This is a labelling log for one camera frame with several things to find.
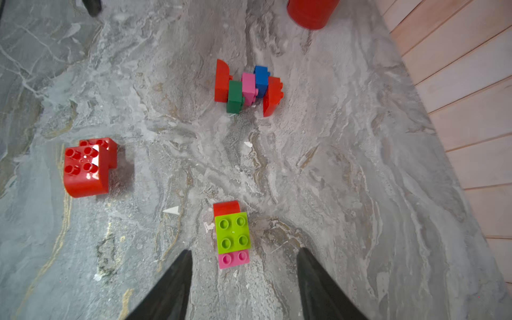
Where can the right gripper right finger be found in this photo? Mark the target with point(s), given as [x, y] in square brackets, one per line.
[321, 297]

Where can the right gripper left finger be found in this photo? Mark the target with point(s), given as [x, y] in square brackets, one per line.
[170, 296]

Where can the pink lego brick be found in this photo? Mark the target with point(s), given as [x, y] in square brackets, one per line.
[249, 89]
[233, 259]

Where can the lime green lego brick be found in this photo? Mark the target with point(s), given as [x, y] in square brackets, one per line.
[232, 233]

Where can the long red lego brick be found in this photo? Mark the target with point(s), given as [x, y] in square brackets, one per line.
[226, 208]

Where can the small red curved brick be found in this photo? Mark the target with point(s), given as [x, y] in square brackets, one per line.
[222, 79]

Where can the blue lego brick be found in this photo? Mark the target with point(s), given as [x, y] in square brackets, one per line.
[261, 80]

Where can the red pen cup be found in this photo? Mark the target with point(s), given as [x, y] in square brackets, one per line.
[311, 14]

